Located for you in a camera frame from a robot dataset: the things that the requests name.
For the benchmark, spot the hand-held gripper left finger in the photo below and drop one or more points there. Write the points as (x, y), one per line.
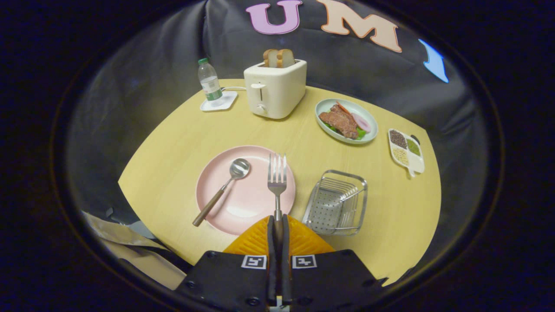
(225, 281)

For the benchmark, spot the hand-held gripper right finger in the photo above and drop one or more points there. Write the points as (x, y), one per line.
(329, 281)

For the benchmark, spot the pink round plate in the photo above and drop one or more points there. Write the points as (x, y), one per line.
(251, 199)

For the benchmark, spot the person's beige clothing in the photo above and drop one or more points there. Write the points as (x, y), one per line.
(130, 260)

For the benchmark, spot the white divided condiment dish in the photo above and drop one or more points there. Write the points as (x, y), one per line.
(417, 164)

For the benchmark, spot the green lettuce leaf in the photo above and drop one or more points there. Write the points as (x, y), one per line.
(360, 134)

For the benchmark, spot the brown meat slices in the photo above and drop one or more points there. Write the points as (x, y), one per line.
(340, 123)

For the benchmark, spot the pink ham slice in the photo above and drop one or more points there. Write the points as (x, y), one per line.
(361, 122)

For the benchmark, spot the red carrot strip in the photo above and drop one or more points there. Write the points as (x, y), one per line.
(342, 107)

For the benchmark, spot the pale green oval plate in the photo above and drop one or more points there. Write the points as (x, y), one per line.
(325, 106)

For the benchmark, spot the white square coaster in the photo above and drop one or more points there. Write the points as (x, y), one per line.
(229, 102)

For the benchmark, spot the white toaster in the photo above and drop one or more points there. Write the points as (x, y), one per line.
(277, 91)

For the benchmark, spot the clear plastic water bottle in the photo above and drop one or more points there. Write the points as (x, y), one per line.
(210, 84)

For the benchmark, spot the toast bread slice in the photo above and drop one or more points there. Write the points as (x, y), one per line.
(270, 58)
(286, 58)

